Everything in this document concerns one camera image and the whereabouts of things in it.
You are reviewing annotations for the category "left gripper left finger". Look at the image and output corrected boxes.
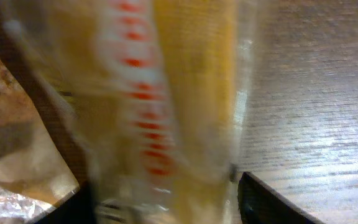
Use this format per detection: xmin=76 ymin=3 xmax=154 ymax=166
xmin=35 ymin=183 xmax=97 ymax=224

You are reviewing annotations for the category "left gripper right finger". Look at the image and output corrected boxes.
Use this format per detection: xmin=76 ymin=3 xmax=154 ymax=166
xmin=237 ymin=172 xmax=323 ymax=224

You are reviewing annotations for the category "brown foil snack pouch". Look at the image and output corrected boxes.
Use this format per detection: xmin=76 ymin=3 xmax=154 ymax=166
xmin=0 ymin=61 xmax=78 ymax=223

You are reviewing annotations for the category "orange spaghetti packet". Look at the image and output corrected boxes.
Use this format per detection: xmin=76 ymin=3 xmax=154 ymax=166
xmin=3 ymin=0 xmax=260 ymax=224

